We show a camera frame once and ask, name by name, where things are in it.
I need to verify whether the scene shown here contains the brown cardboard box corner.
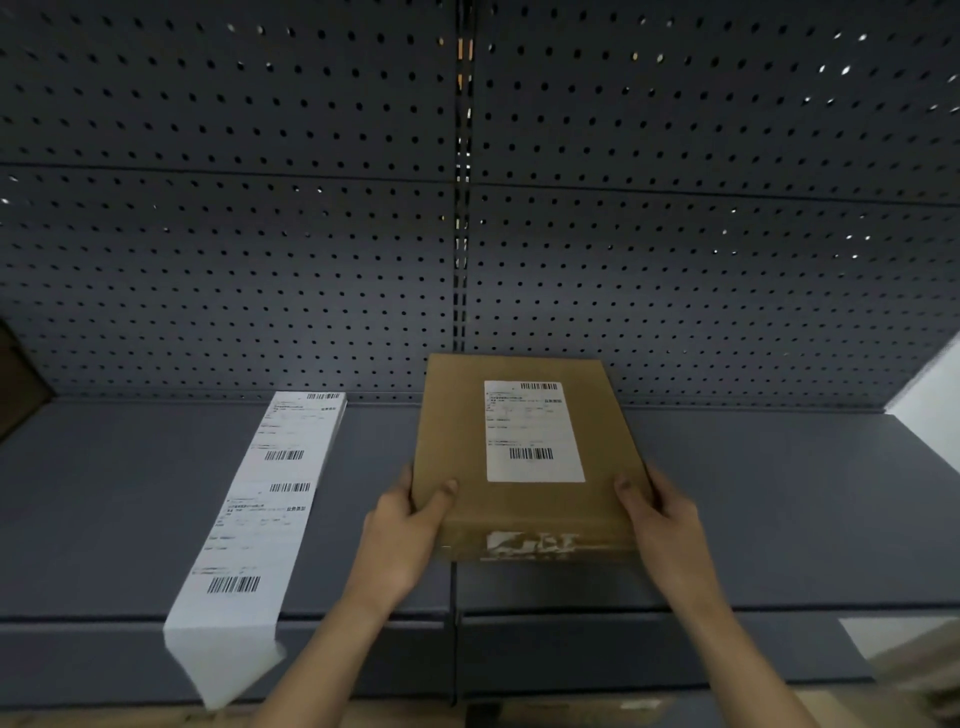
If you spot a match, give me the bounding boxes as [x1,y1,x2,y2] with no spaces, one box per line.
[0,318,55,444]

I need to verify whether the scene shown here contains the brown cardboard box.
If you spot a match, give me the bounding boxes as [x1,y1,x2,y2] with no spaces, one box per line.
[411,353,655,564]

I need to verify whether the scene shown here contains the white shipping label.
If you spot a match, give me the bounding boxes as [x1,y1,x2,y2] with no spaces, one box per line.
[483,379,586,485]

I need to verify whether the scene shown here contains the slotted metal shelf upright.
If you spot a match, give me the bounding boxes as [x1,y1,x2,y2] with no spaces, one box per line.
[452,0,478,357]

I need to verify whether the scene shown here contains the person's right hand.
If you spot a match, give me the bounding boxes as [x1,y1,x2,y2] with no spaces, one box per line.
[614,465,720,601]

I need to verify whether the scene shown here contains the grey perforated back panel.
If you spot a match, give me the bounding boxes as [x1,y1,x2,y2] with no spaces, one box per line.
[463,0,960,412]
[0,0,462,406]

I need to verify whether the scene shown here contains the person's left forearm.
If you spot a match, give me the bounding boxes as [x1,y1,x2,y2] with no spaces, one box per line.
[251,581,406,728]

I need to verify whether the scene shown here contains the person's left hand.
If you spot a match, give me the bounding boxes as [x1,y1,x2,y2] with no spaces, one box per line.
[351,463,459,603]

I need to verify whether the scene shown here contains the person's right forearm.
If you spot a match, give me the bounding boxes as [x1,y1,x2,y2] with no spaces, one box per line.
[663,581,820,728]

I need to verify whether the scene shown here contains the grey metal shelf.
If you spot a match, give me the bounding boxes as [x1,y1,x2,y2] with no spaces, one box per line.
[0,397,960,710]

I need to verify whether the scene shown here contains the strip of white shipping labels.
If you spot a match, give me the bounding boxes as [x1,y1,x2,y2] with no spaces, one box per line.
[162,390,349,711]

